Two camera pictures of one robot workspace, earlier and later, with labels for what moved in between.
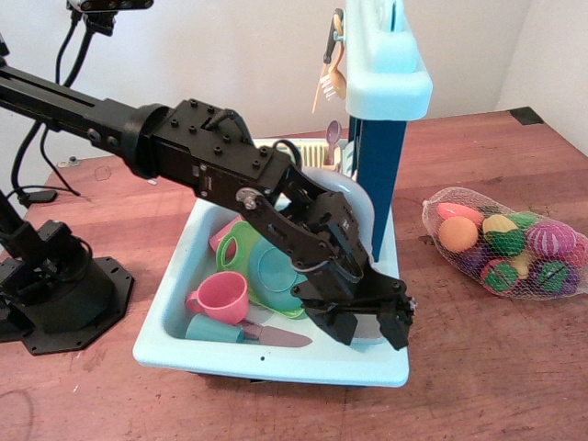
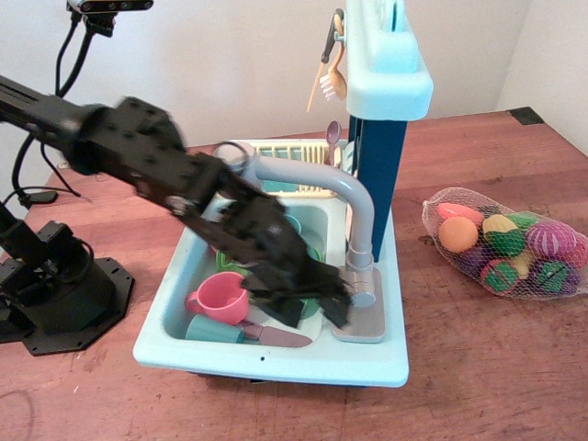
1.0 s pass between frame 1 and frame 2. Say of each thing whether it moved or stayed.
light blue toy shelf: stayed
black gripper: moved
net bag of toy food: stayed
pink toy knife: stayed
